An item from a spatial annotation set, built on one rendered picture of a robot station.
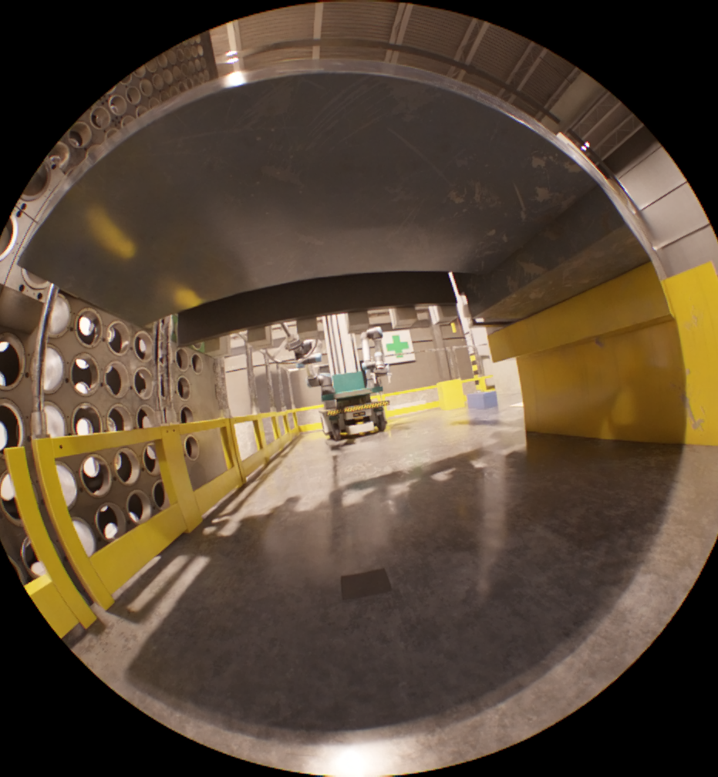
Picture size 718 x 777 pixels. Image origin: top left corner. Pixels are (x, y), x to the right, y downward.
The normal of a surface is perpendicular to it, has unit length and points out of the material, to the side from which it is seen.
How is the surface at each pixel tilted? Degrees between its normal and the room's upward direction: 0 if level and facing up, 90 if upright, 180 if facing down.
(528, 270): 90
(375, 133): 180
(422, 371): 90
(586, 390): 90
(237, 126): 180
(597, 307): 90
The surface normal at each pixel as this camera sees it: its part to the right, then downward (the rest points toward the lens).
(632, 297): -0.98, 0.16
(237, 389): 0.11, -0.07
